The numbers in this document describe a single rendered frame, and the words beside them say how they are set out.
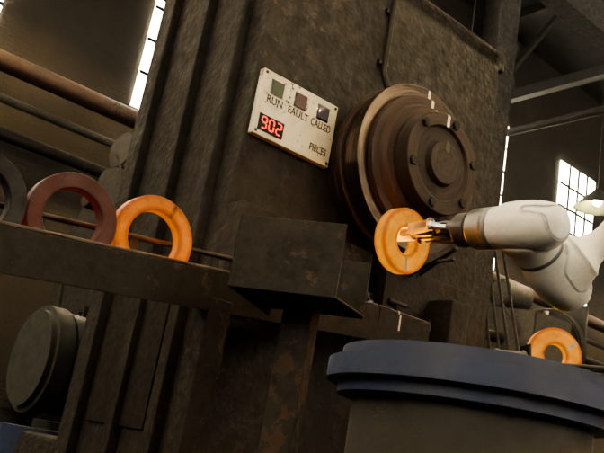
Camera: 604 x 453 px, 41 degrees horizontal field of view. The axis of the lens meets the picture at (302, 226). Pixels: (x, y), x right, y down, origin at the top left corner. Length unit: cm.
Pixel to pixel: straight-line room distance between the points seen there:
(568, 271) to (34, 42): 735
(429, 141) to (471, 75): 63
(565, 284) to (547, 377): 96
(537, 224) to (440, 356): 87
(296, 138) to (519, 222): 72
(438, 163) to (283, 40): 52
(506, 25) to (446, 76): 483
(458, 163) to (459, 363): 148
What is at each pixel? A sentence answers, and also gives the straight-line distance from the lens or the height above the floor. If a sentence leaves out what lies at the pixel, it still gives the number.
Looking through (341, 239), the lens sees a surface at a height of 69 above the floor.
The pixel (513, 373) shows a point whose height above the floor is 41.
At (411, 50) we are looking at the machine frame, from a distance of 254.
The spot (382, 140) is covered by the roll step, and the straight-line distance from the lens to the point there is 210.
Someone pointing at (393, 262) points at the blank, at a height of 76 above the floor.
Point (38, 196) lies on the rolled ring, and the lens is 159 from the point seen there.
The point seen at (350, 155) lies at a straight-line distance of 209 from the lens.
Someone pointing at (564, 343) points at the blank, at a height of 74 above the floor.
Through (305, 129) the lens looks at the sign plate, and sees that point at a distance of 213.
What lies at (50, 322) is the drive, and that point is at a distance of 290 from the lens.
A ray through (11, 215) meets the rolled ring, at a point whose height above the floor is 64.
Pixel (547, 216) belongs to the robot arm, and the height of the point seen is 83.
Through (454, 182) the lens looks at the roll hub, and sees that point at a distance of 221.
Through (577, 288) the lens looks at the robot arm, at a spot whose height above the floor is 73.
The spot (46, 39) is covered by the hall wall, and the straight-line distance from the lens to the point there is 864.
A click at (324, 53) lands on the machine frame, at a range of 227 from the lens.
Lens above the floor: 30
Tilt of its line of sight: 16 degrees up
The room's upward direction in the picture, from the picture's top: 10 degrees clockwise
